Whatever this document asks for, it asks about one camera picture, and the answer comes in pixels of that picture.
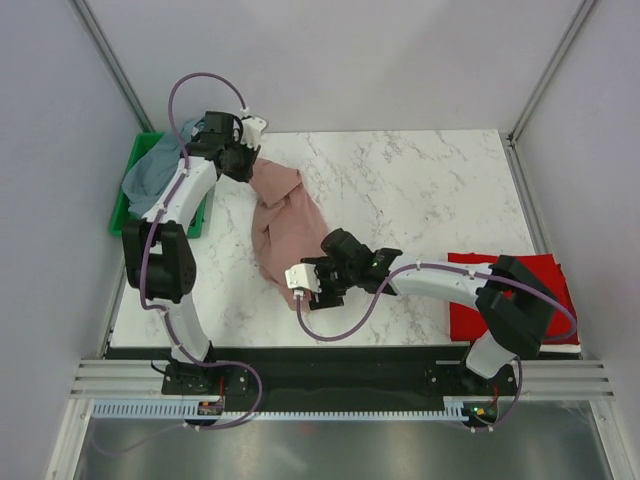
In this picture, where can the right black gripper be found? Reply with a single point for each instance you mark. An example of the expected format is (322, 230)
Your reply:
(327, 298)

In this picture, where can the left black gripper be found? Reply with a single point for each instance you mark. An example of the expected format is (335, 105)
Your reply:
(244, 175)

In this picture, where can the pink t shirt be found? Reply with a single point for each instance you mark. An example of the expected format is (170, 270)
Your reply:
(287, 224)

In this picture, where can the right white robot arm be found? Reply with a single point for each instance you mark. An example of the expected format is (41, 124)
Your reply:
(514, 304)

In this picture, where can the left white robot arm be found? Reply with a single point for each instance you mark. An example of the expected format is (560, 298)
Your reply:
(159, 262)

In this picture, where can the grey-blue t shirt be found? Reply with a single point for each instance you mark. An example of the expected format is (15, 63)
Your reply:
(147, 180)

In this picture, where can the green plastic bin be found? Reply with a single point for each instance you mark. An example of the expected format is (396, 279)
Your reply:
(143, 143)

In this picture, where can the folded red t shirt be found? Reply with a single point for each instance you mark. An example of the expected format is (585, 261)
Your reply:
(467, 324)

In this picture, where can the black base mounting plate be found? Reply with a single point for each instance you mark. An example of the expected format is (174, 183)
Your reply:
(399, 371)

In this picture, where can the folded white t shirt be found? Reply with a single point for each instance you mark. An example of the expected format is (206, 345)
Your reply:
(565, 348)

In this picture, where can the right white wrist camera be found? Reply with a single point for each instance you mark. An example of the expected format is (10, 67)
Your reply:
(302, 278)

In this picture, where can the left aluminium corner post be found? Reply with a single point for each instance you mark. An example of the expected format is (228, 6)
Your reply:
(100, 41)

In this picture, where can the aluminium corner post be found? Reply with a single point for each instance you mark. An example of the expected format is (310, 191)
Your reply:
(563, 47)
(100, 41)

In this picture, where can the right white cable duct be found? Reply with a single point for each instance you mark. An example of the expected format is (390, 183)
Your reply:
(377, 408)

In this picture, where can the white cable duct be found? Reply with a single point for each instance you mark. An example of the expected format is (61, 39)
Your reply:
(377, 408)
(183, 409)

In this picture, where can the left white cable duct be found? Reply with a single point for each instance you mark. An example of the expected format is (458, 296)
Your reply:
(183, 409)

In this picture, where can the right aluminium corner post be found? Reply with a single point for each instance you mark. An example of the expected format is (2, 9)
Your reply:
(563, 47)

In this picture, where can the aluminium rail frame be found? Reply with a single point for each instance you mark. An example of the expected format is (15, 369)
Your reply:
(547, 380)

